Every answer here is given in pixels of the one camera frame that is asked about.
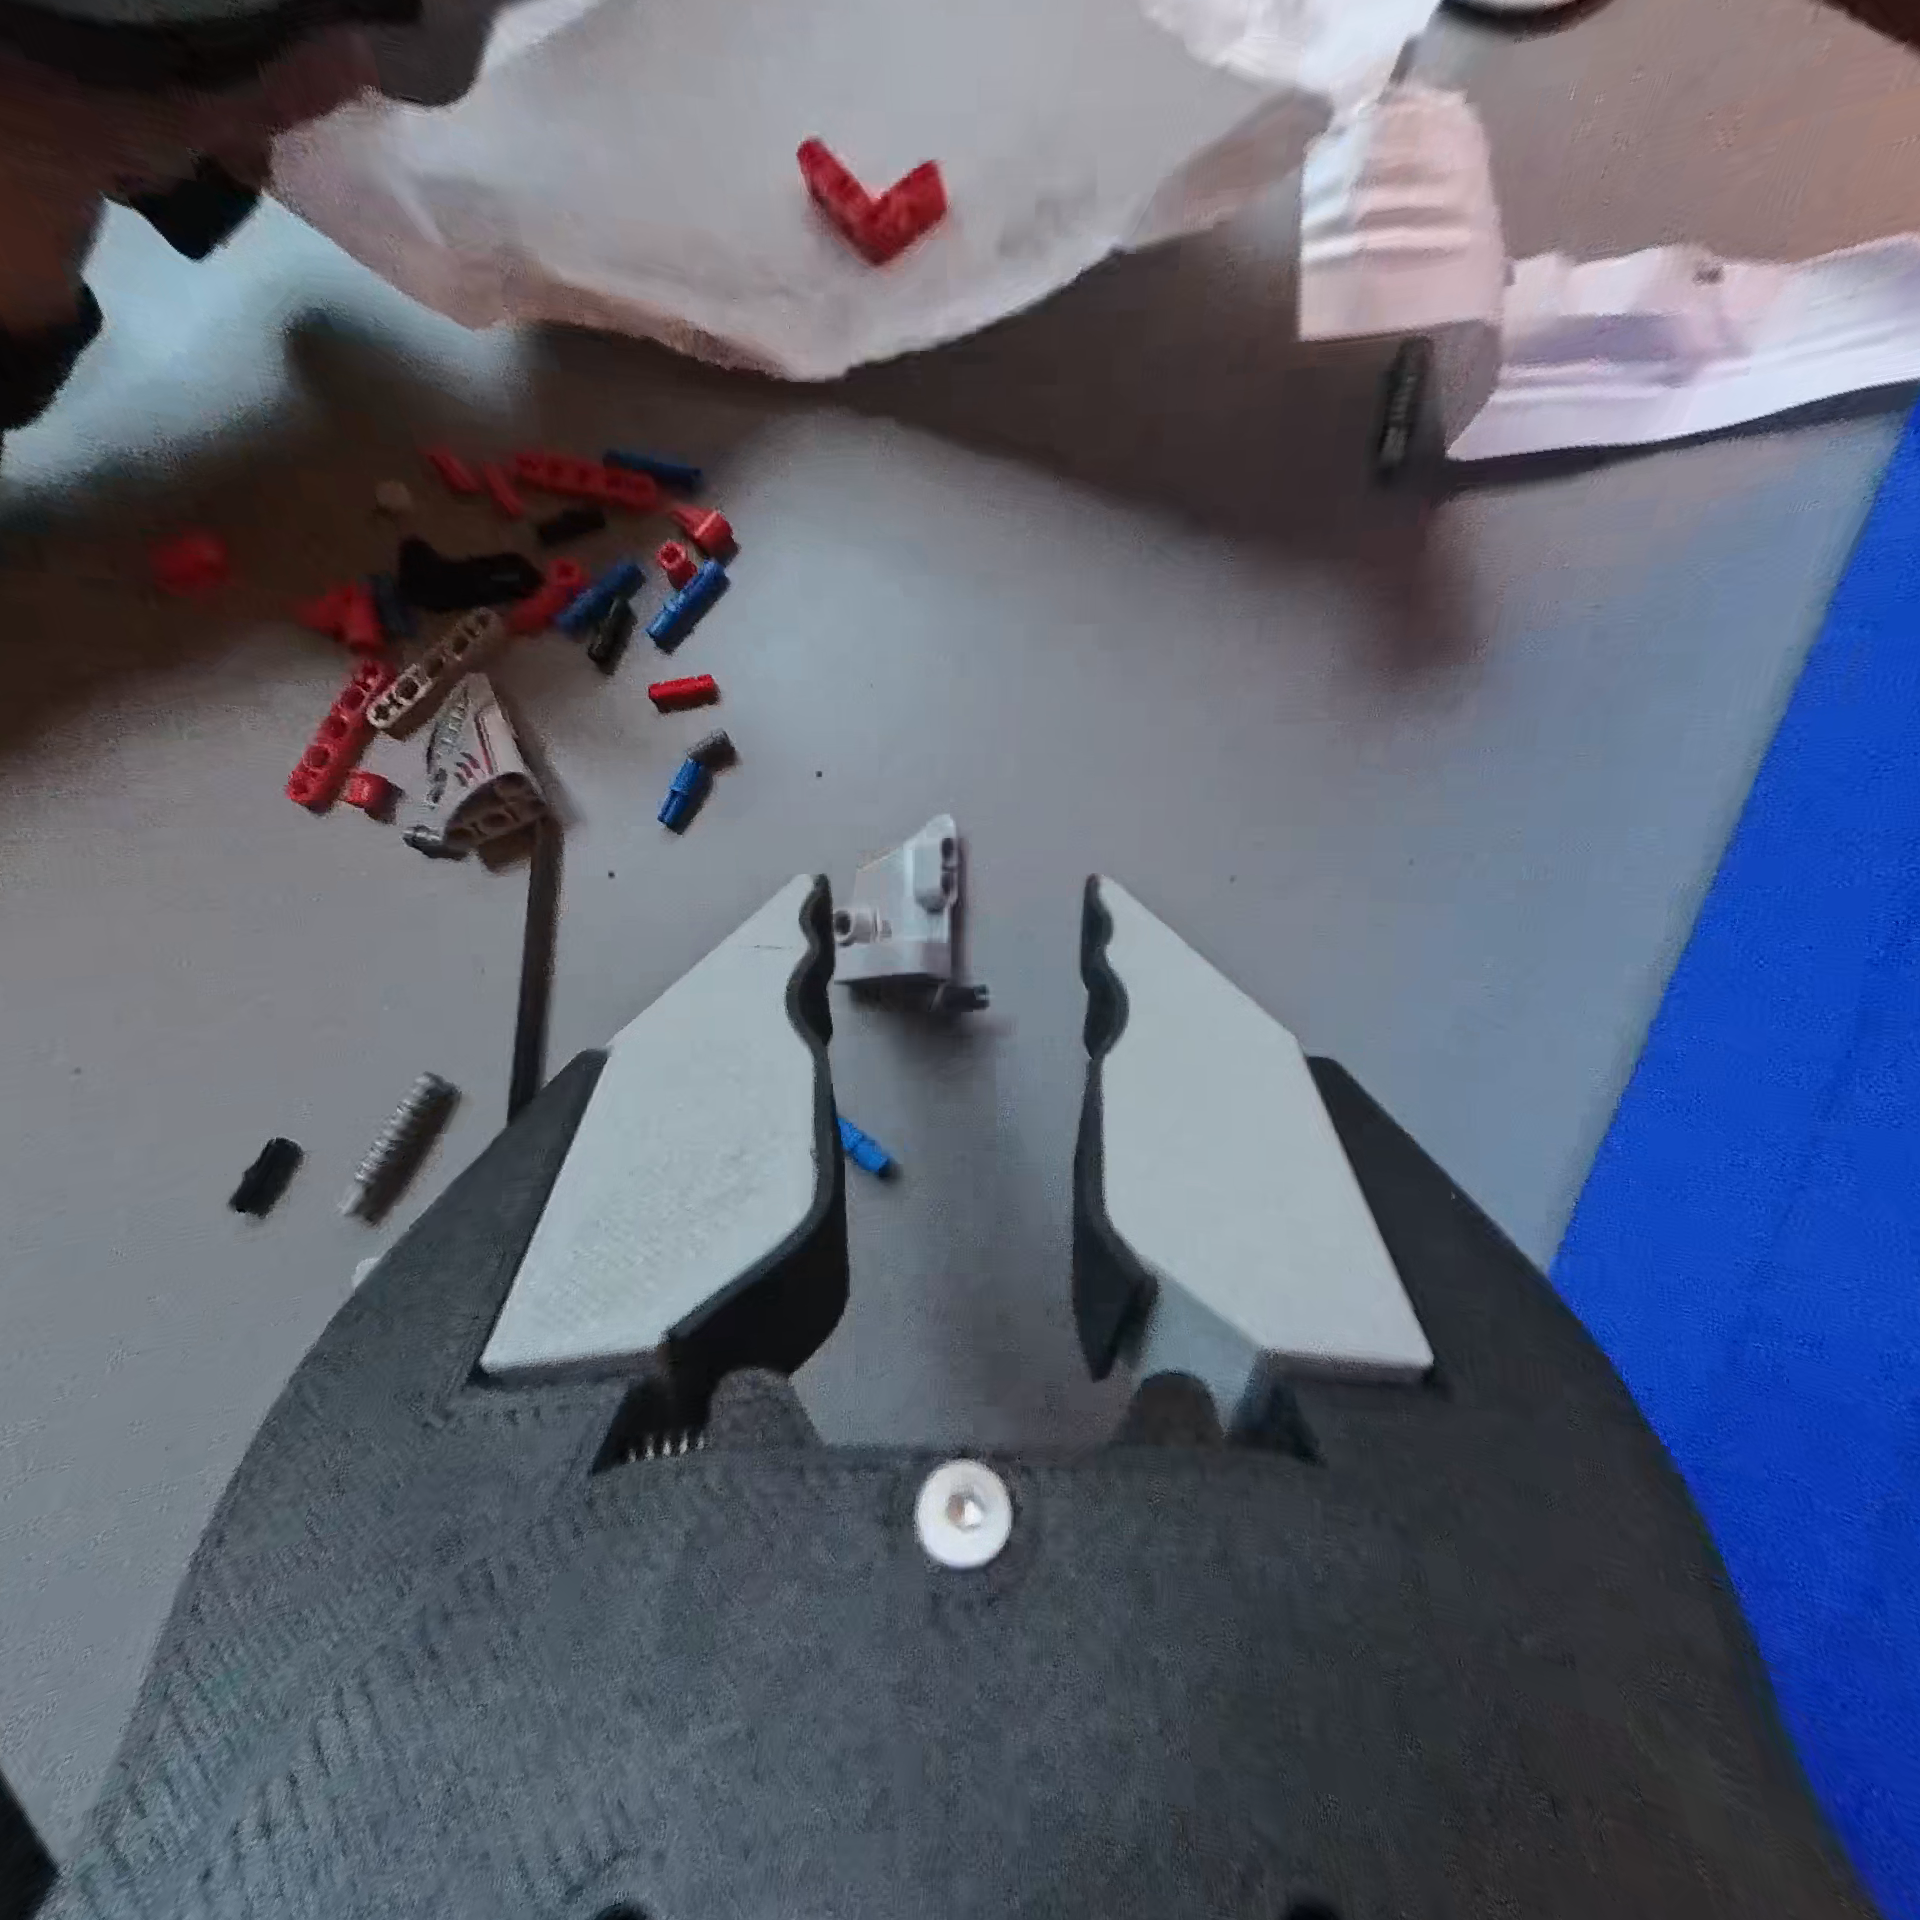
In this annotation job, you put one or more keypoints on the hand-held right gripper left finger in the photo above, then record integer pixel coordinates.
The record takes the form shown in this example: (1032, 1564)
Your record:
(676, 1200)

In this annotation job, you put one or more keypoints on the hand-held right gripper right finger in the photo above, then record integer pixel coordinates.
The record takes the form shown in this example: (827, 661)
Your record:
(1245, 1200)

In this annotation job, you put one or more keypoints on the grey lego connector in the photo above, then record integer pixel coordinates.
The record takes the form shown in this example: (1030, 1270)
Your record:
(909, 914)

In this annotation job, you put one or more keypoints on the printed paper bag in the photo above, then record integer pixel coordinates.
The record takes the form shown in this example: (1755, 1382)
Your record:
(630, 194)

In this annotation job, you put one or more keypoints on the red lego beam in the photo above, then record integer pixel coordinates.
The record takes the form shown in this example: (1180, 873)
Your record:
(587, 480)
(339, 734)

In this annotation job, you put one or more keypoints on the blue plastic bin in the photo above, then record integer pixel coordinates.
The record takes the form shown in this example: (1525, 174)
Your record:
(1771, 1050)

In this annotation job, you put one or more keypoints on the red lego L-beam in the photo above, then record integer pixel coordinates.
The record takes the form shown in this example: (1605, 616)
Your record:
(878, 217)

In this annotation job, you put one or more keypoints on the long black lego axle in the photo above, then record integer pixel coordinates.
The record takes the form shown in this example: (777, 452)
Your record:
(534, 973)

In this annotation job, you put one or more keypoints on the lego spring shock absorber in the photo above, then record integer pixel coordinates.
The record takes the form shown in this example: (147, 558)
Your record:
(398, 1147)

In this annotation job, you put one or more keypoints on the red rounded lego block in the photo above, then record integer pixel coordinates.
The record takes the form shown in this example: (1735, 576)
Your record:
(193, 563)

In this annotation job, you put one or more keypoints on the red lego pin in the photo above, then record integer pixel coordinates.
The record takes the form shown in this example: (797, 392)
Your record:
(683, 691)
(452, 469)
(545, 594)
(504, 492)

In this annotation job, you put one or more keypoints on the black lego pin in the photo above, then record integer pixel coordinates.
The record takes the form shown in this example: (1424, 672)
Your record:
(265, 1174)
(569, 526)
(613, 634)

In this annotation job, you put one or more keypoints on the red lego connector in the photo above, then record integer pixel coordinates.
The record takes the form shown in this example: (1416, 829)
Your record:
(341, 616)

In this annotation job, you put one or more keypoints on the dark grey lego bush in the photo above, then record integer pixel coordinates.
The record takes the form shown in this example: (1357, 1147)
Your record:
(433, 842)

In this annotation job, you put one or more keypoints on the black lego beam blue pins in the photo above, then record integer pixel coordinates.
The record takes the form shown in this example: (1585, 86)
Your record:
(464, 572)

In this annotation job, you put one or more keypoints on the red lego bush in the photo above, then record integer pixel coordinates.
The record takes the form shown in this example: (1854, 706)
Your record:
(678, 564)
(369, 790)

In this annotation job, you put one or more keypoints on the light grey lego beam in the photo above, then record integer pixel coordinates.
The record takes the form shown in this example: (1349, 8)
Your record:
(436, 672)

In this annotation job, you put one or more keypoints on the red lego claw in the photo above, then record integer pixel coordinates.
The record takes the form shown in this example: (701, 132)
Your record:
(703, 533)

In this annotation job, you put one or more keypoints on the black toothed lego piece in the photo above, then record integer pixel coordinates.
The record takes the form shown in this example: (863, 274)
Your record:
(1401, 412)

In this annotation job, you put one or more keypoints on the person's left hand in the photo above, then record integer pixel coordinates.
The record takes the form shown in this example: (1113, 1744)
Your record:
(149, 120)

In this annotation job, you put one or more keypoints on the plain white paper bag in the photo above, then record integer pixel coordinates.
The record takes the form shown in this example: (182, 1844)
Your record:
(1652, 345)

